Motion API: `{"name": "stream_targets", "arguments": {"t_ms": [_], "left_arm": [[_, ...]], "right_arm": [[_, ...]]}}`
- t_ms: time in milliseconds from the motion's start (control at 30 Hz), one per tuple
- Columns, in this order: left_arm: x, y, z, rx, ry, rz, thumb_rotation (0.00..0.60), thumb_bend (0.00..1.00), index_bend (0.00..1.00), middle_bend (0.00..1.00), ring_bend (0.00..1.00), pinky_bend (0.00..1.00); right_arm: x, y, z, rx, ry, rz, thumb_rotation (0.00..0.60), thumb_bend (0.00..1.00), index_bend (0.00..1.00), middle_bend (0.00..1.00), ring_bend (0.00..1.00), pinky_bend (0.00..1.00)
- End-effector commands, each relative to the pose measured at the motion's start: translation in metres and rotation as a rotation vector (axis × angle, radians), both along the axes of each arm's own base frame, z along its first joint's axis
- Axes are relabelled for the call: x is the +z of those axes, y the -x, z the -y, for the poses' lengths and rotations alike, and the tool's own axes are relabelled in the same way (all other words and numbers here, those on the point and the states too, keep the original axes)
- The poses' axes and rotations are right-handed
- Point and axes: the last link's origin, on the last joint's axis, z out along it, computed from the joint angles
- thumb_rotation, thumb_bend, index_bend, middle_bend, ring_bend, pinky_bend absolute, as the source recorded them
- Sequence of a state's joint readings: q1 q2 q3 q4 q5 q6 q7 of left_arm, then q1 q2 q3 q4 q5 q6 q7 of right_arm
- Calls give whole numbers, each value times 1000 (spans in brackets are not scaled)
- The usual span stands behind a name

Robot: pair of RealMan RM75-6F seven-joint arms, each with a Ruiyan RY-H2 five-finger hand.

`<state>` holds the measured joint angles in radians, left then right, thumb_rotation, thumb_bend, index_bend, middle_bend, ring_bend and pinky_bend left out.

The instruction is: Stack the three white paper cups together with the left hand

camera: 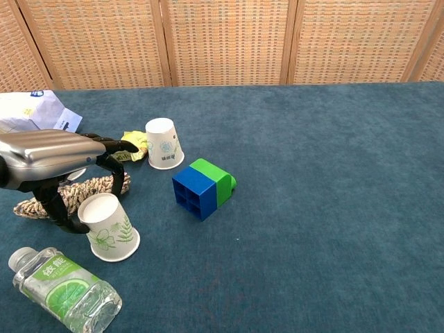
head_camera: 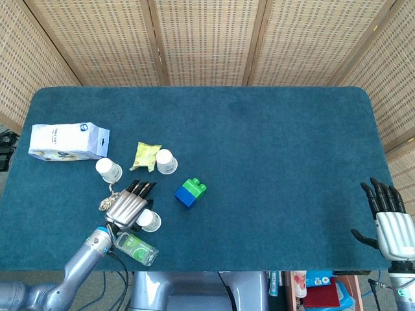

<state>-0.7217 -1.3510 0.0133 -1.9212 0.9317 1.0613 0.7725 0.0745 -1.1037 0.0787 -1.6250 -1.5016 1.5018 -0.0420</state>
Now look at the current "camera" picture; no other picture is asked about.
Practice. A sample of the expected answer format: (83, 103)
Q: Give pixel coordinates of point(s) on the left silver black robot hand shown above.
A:
(48, 152)

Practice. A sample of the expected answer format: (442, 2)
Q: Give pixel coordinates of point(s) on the paper cup green flower print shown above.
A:
(107, 229)

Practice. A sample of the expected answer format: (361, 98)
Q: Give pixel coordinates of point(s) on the white purple tissue pack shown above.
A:
(38, 111)

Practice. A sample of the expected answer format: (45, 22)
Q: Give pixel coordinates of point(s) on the crumpled yellow-green wrapper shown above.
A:
(138, 139)

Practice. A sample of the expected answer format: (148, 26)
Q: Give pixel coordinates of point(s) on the woven wooden screen panel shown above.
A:
(437, 59)
(14, 59)
(97, 41)
(354, 41)
(225, 41)

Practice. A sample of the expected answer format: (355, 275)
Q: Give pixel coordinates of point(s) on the clear bottle green lime label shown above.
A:
(66, 288)

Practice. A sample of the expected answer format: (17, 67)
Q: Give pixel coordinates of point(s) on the blue plastic building block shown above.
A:
(196, 185)

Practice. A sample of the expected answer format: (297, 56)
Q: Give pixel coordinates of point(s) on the green plastic building block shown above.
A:
(215, 173)

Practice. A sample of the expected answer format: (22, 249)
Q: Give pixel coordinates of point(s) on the teal felt table cloth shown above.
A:
(312, 208)

